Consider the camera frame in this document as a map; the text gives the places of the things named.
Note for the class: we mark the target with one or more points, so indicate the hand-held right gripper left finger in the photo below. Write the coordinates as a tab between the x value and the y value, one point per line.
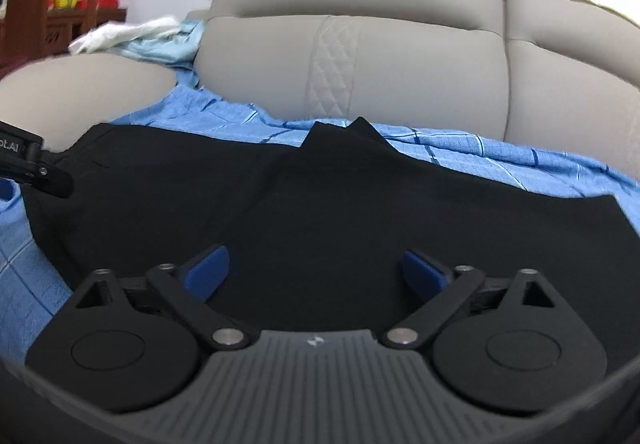
207	274

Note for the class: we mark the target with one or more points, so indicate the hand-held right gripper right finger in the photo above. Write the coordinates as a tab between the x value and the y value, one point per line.
425	274

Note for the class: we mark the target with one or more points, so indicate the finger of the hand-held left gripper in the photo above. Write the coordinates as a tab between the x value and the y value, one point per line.
47	181

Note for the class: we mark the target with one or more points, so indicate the black pants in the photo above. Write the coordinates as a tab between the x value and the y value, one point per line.
325	204

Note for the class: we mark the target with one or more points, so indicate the wooden cabinet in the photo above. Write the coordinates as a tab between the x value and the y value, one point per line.
65	28

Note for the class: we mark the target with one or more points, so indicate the blue checked bed sheet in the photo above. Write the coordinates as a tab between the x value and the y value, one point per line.
450	148

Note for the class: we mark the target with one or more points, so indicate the white crumpled cloth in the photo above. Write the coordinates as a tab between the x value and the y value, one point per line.
125	33

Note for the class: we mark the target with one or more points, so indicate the pale blue cloth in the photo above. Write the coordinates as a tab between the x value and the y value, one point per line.
170	48

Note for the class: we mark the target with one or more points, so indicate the grey leather sofa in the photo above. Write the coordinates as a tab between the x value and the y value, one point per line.
410	63

